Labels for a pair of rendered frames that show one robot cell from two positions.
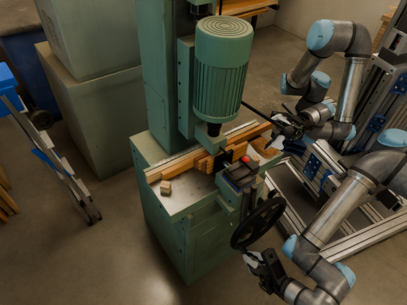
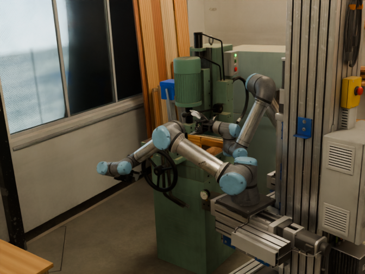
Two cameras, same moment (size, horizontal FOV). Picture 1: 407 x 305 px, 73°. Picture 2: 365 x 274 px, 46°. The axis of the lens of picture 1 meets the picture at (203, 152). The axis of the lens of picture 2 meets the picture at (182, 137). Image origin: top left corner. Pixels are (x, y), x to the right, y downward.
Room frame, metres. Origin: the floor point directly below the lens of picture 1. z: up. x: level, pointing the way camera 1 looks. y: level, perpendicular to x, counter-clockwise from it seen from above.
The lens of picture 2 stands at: (0.11, -2.72, 1.82)
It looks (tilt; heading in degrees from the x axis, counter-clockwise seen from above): 18 degrees down; 76
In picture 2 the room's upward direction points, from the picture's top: 2 degrees counter-clockwise
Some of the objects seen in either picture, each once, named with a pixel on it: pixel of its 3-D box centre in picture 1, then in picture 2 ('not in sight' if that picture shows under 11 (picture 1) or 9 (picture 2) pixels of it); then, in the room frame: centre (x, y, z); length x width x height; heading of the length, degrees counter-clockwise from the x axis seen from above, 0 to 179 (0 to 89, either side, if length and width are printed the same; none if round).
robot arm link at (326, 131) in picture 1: (315, 130); (230, 147); (0.96, -0.49, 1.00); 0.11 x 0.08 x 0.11; 91
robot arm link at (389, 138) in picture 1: (392, 146); (245, 170); (0.91, -0.83, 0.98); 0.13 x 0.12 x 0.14; 46
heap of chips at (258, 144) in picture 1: (264, 145); (213, 149); (0.93, -0.28, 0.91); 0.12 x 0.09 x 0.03; 38
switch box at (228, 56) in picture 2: not in sight; (231, 63); (1.18, 0.05, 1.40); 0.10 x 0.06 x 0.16; 38
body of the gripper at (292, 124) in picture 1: (296, 125); (206, 125); (0.86, -0.36, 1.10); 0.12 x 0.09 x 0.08; 128
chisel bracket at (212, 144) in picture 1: (210, 138); (191, 128); (0.86, -0.02, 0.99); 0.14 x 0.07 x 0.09; 38
